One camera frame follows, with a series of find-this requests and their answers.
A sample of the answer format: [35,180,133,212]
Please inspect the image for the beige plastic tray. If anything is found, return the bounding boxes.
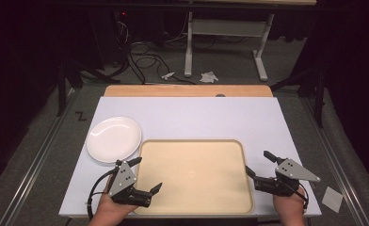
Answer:
[133,138,255,217]

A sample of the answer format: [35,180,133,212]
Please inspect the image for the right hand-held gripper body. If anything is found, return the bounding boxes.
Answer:
[253,157,322,198]

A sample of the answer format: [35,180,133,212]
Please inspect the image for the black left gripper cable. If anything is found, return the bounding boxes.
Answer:
[86,168,121,221]

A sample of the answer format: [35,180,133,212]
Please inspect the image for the person's left hand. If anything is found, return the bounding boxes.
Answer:
[89,176,139,226]

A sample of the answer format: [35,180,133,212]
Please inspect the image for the white metal desk frame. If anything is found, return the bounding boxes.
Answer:
[184,11,276,83]

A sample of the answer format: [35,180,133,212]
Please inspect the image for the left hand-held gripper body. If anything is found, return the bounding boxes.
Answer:
[106,159,153,208]

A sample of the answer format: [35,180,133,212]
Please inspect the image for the white square paper sheet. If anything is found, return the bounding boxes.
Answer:
[321,186,345,214]

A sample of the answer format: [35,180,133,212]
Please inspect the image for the black metal stand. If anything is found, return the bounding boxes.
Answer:
[270,67,328,129]
[56,59,84,118]

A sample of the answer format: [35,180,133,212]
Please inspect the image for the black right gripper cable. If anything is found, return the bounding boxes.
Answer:
[285,181,310,217]

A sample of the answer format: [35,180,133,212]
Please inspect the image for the metal floor rail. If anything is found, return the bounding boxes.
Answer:
[299,97,369,226]
[0,89,80,226]

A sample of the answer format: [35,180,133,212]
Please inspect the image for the white table cover sheet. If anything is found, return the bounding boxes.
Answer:
[58,96,323,218]

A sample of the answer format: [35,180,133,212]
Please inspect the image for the crumpled white paper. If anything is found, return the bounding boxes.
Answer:
[200,71,219,84]

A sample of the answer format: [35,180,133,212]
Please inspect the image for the black floor cables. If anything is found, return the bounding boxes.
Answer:
[115,18,198,86]

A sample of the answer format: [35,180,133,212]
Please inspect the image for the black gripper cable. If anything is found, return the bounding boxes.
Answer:
[285,181,310,217]
[86,168,121,221]

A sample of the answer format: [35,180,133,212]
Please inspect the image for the white round plate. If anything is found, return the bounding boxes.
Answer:
[86,116,143,165]

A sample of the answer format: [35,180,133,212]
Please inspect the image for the person's right hand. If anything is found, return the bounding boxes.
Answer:
[272,185,308,226]

